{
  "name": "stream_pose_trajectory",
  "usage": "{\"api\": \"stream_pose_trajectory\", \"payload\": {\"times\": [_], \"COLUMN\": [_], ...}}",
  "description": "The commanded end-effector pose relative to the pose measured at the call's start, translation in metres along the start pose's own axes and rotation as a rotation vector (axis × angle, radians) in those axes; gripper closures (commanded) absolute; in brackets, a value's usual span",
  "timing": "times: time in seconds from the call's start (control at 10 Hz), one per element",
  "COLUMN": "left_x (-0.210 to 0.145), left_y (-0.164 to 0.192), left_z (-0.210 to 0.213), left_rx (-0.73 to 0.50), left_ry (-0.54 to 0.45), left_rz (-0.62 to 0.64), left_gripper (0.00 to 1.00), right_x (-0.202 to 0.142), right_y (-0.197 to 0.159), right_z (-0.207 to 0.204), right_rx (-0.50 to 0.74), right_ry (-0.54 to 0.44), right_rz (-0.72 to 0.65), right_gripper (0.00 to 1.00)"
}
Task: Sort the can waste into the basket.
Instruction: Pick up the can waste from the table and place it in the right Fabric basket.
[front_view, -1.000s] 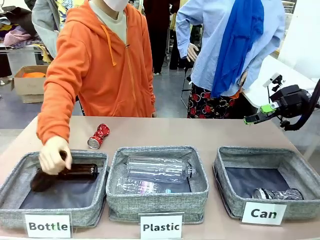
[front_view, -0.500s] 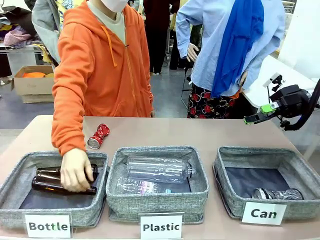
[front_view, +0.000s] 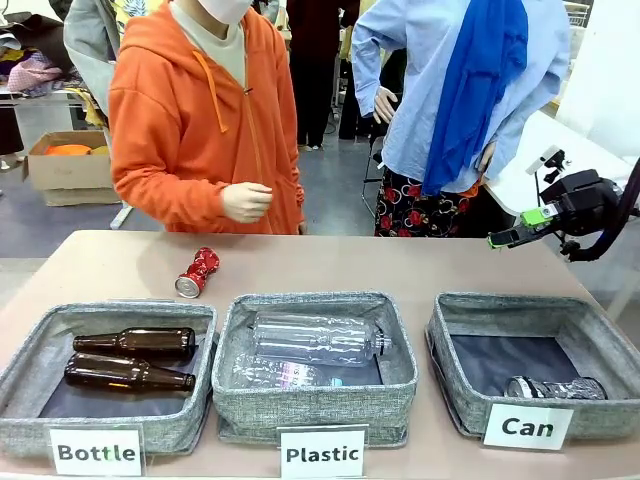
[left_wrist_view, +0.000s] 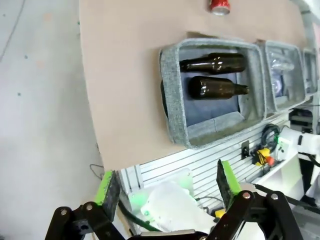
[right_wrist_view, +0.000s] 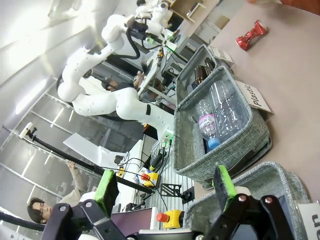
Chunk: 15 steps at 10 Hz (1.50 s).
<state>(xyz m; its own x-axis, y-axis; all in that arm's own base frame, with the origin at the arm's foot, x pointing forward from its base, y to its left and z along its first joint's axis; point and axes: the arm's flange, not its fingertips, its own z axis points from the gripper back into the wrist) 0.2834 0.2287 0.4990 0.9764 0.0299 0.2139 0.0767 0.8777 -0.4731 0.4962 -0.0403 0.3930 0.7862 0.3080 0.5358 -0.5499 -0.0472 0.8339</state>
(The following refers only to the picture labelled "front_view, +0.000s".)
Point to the large clear plastic bottle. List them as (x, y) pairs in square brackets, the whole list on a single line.
[(320, 337)]

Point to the white Plastic label sign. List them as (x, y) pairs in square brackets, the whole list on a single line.
[(322, 454)]

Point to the white face mask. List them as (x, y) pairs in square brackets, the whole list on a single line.
[(222, 9)]

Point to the crushed clear plastic bottle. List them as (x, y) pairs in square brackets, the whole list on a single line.
[(280, 375)]

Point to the cardboard box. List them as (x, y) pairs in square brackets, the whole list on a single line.
[(65, 175)]

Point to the white Bottle label sign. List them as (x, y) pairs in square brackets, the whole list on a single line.
[(95, 452)]

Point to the pile of clothes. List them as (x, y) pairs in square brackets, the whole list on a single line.
[(35, 70)]

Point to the person right forearm orange sleeve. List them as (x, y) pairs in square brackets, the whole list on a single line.
[(170, 197)]

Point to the blue scarf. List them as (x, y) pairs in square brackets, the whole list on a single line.
[(475, 90)]

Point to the orange cloth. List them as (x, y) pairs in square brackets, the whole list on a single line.
[(67, 149)]

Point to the white side table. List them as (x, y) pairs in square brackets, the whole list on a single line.
[(575, 145)]

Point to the mannequin in light blue shirt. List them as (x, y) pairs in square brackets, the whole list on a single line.
[(415, 90)]

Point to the grey hooded garment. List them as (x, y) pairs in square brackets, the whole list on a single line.
[(90, 45)]

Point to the white Can label sign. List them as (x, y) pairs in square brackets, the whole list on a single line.
[(527, 426)]

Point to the grey fabric basket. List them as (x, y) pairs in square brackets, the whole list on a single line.
[(450, 350), (30, 425), (315, 407)]

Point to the brown glass bottle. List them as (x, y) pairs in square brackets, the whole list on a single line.
[(125, 374), (140, 340)]

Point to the crushed red soda can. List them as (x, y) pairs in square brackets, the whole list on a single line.
[(199, 272)]

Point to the black crushed can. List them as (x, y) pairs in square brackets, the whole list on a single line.
[(560, 389)]

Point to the black folding chair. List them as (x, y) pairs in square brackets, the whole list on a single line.
[(372, 165)]

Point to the person right hand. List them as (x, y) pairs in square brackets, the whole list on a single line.
[(246, 201)]

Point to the person in black clothes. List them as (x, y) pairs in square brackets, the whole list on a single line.
[(315, 70)]

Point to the black red floral skirt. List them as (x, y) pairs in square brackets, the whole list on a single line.
[(415, 212)]

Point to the person in orange hoodie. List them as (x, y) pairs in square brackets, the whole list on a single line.
[(190, 110)]

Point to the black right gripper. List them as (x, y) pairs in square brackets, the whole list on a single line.
[(582, 202)]

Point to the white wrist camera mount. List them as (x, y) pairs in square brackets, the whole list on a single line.
[(545, 159)]

